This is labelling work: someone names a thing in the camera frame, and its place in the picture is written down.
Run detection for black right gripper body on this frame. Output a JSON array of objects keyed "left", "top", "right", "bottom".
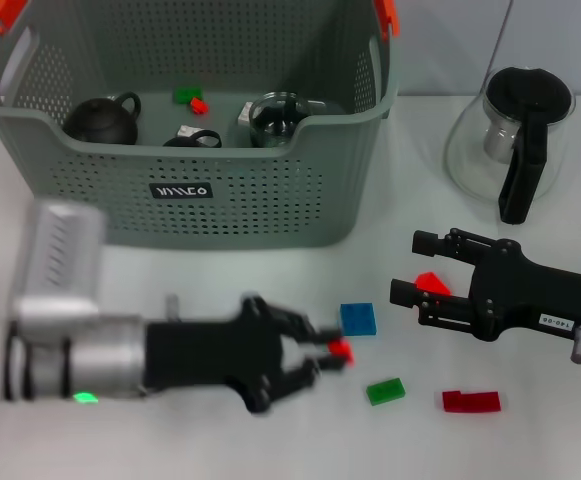
[{"left": 468, "top": 238, "right": 581, "bottom": 344}]

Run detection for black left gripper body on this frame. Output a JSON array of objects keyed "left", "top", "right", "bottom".
[{"left": 143, "top": 293, "right": 292, "bottom": 416}]

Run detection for orange-red square brick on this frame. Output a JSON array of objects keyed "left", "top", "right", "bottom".
[{"left": 326, "top": 338, "right": 355, "bottom": 367}]

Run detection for glass teacup with black sleeve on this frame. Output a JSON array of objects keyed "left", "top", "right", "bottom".
[
  {"left": 248, "top": 91, "right": 305, "bottom": 149},
  {"left": 297, "top": 98, "right": 328, "bottom": 117},
  {"left": 162, "top": 128, "right": 222, "bottom": 149}
]

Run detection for green toy brick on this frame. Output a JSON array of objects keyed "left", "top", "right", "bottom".
[
  {"left": 173, "top": 87, "right": 205, "bottom": 105},
  {"left": 366, "top": 376, "right": 406, "bottom": 406}
]

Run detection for grey perforated storage bin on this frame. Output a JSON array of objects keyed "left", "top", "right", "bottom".
[{"left": 0, "top": 0, "right": 401, "bottom": 249}]

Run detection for orange-red sloped toy brick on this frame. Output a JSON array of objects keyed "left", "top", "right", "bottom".
[{"left": 414, "top": 271, "right": 453, "bottom": 297}]

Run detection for blue toy brick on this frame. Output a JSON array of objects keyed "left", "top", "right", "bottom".
[{"left": 339, "top": 301, "right": 378, "bottom": 337}]

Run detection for dark red toy brick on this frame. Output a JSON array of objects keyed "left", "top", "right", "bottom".
[{"left": 441, "top": 388, "right": 502, "bottom": 414}]

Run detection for orange clamp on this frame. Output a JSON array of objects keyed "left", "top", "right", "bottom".
[
  {"left": 373, "top": 0, "right": 401, "bottom": 41},
  {"left": 0, "top": 0, "right": 27, "bottom": 36}
]

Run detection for black clay teapot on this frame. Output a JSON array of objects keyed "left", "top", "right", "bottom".
[{"left": 63, "top": 91, "right": 143, "bottom": 146}]

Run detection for glass pitcher with black handle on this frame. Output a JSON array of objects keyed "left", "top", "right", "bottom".
[{"left": 442, "top": 66, "right": 577, "bottom": 225}]

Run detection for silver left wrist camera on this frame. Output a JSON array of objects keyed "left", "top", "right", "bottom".
[{"left": 11, "top": 198, "right": 110, "bottom": 321}]

